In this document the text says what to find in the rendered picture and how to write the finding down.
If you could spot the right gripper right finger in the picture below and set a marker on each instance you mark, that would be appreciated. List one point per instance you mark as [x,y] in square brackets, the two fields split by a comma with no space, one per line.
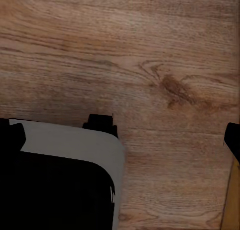
[232,139]

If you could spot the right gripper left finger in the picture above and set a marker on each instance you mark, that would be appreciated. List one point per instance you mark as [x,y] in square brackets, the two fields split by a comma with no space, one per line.
[12,139]

